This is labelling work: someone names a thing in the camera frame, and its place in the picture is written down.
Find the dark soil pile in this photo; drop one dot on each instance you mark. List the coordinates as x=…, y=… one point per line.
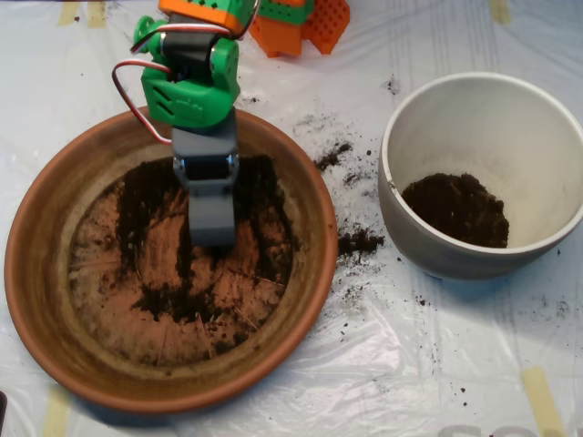
x=264, y=205

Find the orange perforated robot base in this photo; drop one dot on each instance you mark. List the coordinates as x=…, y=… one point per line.
x=328, y=27

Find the small spilled soil clump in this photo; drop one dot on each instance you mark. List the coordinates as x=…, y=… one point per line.
x=330, y=157

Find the large spilled soil clump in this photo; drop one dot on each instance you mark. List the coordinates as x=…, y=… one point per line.
x=357, y=241

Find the terracotta saucer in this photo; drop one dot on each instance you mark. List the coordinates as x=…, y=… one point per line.
x=45, y=273

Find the dark soil in pot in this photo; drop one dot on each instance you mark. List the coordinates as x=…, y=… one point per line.
x=455, y=209

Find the white ceramic pot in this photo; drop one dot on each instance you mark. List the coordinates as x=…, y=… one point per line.
x=478, y=127

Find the beige masking tape strip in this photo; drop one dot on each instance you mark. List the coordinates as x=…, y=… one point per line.
x=542, y=400
x=57, y=414
x=500, y=11
x=96, y=14
x=68, y=13

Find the clear plastic cover sheet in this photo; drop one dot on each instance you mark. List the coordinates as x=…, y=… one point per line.
x=410, y=355

